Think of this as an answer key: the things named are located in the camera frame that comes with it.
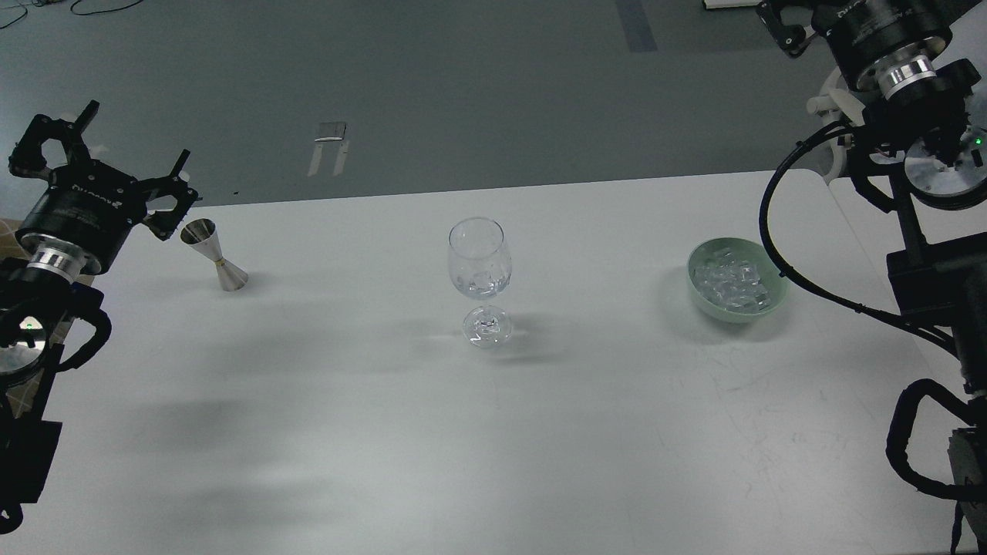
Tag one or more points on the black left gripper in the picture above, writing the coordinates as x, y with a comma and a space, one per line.
77, 216

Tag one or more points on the steel cocktail jigger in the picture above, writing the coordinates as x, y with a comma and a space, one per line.
202, 236

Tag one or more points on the plaid beige sofa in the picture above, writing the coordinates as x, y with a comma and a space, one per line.
8, 227

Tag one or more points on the clear ice cubes pile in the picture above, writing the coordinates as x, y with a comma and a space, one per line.
732, 284

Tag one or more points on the clear wine glass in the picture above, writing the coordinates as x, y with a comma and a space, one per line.
477, 244

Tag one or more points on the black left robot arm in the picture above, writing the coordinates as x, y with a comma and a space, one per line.
51, 322

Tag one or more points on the green ceramic bowl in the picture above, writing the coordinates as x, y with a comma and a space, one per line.
742, 249

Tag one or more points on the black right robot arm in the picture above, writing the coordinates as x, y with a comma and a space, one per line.
908, 130

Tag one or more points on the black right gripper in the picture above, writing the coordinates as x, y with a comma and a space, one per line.
860, 33

